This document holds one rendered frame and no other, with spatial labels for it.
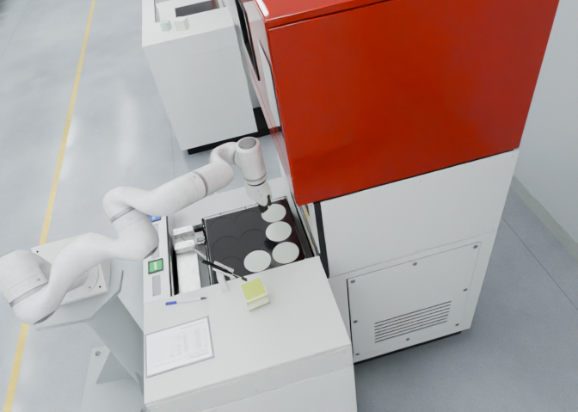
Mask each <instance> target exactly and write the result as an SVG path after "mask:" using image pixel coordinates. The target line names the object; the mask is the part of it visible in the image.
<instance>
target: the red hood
mask: <svg viewBox="0 0 578 412"><path fill-rule="evenodd" d="M234 1H235V5H236V9H237V16H238V20H239V25H240V28H241V33H242V37H243V44H244V49H245V52H246V57H247V61H248V65H249V73H250V76H251V81H252V83H253V86H254V89H255V92H256V95H257V98H258V100H259V103H260V105H261V110H262V112H263V114H264V117H265V120H266V122H267V126H268V129H269V131H270V133H271V136H272V139H273V142H274V145H275V148H276V150H277V152H278V155H279V158H280V161H281V164H282V167H283V170H284V172H285V174H286V179H287V181H288V183H289V186H290V189H291V191H292V195H293V198H294V200H295V203H296V204H297V205H298V206H303V205H306V204H310V203H313V202H317V201H319V200H326V199H329V198H332V197H335V196H339V195H343V194H348V193H352V192H355V191H358V190H361V189H365V188H370V187H374V186H377V185H381V184H384V183H387V182H391V181H396V180H400V179H403V178H407V177H410V176H413V175H419V174H422V173H426V172H429V171H432V170H436V169H442V168H444V167H448V166H452V165H455V164H458V163H464V162H468V161H470V160H474V159H478V158H481V157H486V156H490V155H494V154H496V153H500V152H503V151H509V150H512V149H516V148H519V147H520V141H521V138H522V134H523V131H524V128H525V125H526V119H527V116H528V113H529V109H530V106H531V103H532V98H533V94H534V91H535V88H536V85H537V81H538V76H539V72H540V70H541V66H542V63H543V60H544V54H545V51H546V47H547V45H548V41H549V38H550V32H551V29H552V26H553V22H554V20H555V16H556V11H557V7H558V4H559V1H560V0H234Z"/></svg>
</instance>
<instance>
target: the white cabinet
mask: <svg viewBox="0 0 578 412"><path fill-rule="evenodd" d="M197 412H357V404H356V393H355V382H354V365H352V366H348V367H344V368H342V369H339V370H335V371H332V372H327V373H324V374H322V375H318V376H315V377H313V378H307V379H304V380H301V381H298V382H295V383H292V384H287V385H284V386H281V387H278V388H275V389H272V390H267V391H263V392H261V393H258V394H254V395H252V396H249V397H244V398H241V399H237V400H235V401H232V402H228V403H223V404H220V405H218V406H214V407H211V408H209V409H203V410H201V411H197Z"/></svg>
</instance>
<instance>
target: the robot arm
mask: <svg viewBox="0 0 578 412"><path fill-rule="evenodd" d="M230 163H232V164H235V165H237V166H238V167H239V168H240V169H241V170H242V172H243V178H244V182H245V188H246V192H247V195H248V196H249V197H250V198H251V199H252V200H254V201H255V202H256V203H257V204H258V206H259V210H260V212H261V213H264V212H265V211H267V210H268V206H271V205H272V202H271V200H272V199H273V196H272V192H271V189H270V187H269V184H268V182H267V171H266V167H265V163H264V159H263V155H262V152H261V145H260V141H259V140H258V139H257V138H253V137H247V138H242V139H240V140H239V141H238V142H237V143H236V142H229V143H225V144H223V145H220V146H218V147H216V148H215V149H214V150H213V151H212V153H211V155H210V163H209V164H207V165H205V166H203V167H200V168H198V169H195V170H193V171H191V172H188V173H186V174H185V175H181V176H179V177H177V178H175V179H173V180H171V181H168V182H166V183H164V184H163V185H161V186H159V187H157V188H155V189H152V190H145V189H141V188H134V187H127V186H121V187H116V188H112V189H110V190H108V191H107V192H106V193H105V194H104V196H103V199H102V207H103V210H104V212H105V213H106V215H107V217H108V219H109V220H110V222H111V224H112V225H113V227H114V228H115V230H116V232H117V233H118V235H119V238H117V239H114V238H111V237H106V236H103V235H101V234H98V233H88V234H84V235H82V236H80V237H78V238H76V239H75V240H73V241H72V242H70V243H68V244H67V245H65V246H64V247H63V248H62V249H61V250H60V251H59V252H58V253H57V254H56V255H55V256H54V257H53V258H52V260H51V261H50V262H48V261H46V260H45V259H43V258H42V257H40V256H39V255H36V254H35V253H33V252H30V251H27V250H14V251H10V252H8V253H6V254H4V255H1V256H0V291H1V293H2V294H3V296H4V297H5V299H6V300H7V302H8V303H9V306H10V307H11V309H12V311H13V312H14V313H15V315H16V316H17V317H18V319H19V320H20V321H22V322H23V323H25V324H29V325H33V324H38V323H42V322H44V321H45V320H46V319H47V318H49V317H50V316H51V315H53V314H54V312H55V311H56V310H57V308H58V307H59V306H60V304H61V302H62V301H63V299H64V297H67V298H77V297H81V296H83V295H84V294H86V293H88V292H90V291H91V290H92V289H93V288H94V286H95V284H96V282H97V281H98V277H99V267H98V264H99V263H101V262H102V261H105V260H107V259H121V260H126V261H141V260H144V259H147V258H148V257H150V256H151V255H153V254H154V253H155V252H156V251H157V248H158V245H159V236H158V234H157V231H156V229H155V227H154V225H153V224H152V222H151V221H150V219H149V217H148V216H147V215H151V216H155V217H164V216H169V215H171V214H174V213H176V212H179V211H180V210H182V209H183V208H185V207H187V206H190V205H192V204H193V203H195V202H197V201H199V200H202V199H204V198H205V197H207V196H208V195H210V194H213V193H215V192H217V191H218V190H220V189H221V188H224V187H226V186H227V185H229V184H230V183H231V182H232V180H233V178H234V172H233V169H232V167H231V166H230V165H229V164H230Z"/></svg>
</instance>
